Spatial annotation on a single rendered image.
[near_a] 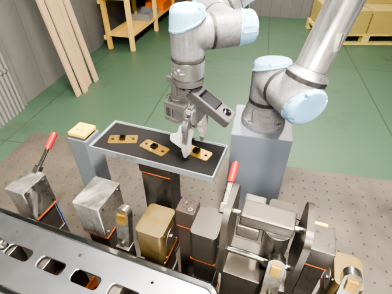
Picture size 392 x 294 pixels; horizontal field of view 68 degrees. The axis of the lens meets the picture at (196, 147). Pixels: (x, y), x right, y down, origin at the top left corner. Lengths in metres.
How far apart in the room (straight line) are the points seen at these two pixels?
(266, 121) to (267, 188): 0.28
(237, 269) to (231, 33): 0.57
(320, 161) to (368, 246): 1.51
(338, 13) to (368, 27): 4.88
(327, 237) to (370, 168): 2.15
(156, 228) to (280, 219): 0.29
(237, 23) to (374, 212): 1.04
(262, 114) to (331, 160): 1.85
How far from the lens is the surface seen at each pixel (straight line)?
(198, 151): 0.79
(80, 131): 0.94
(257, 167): 1.06
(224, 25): 0.65
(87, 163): 0.99
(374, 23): 5.66
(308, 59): 0.82
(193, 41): 0.62
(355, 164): 2.84
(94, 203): 0.78
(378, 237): 1.37
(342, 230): 1.32
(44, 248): 0.89
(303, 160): 2.69
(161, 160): 0.78
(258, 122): 0.98
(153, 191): 0.91
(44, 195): 1.02
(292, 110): 0.81
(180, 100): 0.71
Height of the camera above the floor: 1.68
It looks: 39 degrees down
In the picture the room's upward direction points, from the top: straight up
